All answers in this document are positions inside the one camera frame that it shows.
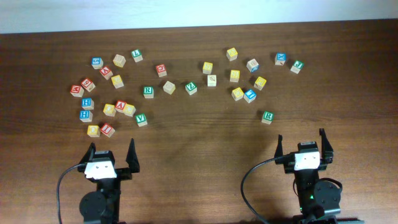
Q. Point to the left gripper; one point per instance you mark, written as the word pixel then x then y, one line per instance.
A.
pixel 125 174

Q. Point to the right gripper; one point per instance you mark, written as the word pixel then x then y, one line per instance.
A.
pixel 280 159

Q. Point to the green r block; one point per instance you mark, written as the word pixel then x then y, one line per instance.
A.
pixel 148 92
pixel 267 117

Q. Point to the yellow S block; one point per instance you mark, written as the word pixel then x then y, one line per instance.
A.
pixel 234 76
pixel 207 68

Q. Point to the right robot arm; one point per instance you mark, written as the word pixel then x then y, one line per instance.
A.
pixel 319 198

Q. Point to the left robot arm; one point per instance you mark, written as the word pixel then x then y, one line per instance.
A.
pixel 102 205

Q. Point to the red I block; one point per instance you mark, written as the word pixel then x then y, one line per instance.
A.
pixel 107 130

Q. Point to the yellow block bottom left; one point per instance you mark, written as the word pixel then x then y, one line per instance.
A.
pixel 93 131

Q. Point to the yellow block mid left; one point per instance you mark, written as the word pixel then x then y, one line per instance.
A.
pixel 109 110

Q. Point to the green V block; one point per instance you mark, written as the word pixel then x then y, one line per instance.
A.
pixel 141 119

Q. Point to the blue H block lower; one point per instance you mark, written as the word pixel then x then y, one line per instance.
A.
pixel 86 116

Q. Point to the blue h block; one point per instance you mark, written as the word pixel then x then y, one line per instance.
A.
pixel 87 104
pixel 86 116

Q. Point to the yellow block beside A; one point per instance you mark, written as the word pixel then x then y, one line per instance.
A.
pixel 129 110

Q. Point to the red A block lower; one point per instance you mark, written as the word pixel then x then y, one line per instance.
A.
pixel 120 105

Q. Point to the red a block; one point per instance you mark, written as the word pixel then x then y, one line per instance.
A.
pixel 120 105
pixel 106 72

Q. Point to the blue H block upper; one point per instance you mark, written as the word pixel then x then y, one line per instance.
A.
pixel 87 104

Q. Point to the red M block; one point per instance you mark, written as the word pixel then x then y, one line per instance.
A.
pixel 77 91

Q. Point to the yellow block upper left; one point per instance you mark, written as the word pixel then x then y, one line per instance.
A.
pixel 117 81

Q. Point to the blue picture block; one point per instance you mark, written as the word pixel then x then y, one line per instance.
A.
pixel 250 96

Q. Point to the red 9 block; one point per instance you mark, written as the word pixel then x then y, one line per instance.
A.
pixel 88 85

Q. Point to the red A block upper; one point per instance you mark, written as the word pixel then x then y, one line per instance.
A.
pixel 106 72

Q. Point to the green J block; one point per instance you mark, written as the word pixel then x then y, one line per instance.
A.
pixel 297 66

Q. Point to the yellow block lower right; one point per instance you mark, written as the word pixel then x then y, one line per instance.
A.
pixel 237 94

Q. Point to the plain wooden block centre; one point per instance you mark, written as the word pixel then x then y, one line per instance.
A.
pixel 169 87

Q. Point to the blue 5 block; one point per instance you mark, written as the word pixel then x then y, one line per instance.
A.
pixel 97 63

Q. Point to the blue X block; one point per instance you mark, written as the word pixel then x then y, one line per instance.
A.
pixel 280 58

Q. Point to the plain wooden block top-left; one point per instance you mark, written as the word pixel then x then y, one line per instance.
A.
pixel 119 60

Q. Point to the wooden block blue side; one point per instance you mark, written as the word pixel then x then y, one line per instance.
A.
pixel 252 65

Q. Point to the red Q block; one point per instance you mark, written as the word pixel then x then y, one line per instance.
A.
pixel 161 70

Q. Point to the green L block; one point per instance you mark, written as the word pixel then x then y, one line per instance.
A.
pixel 137 55

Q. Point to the green Z block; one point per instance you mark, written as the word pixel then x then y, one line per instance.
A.
pixel 191 88

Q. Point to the wooden picture block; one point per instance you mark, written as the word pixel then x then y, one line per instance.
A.
pixel 211 80

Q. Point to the yellow block top right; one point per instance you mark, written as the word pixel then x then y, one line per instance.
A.
pixel 232 54

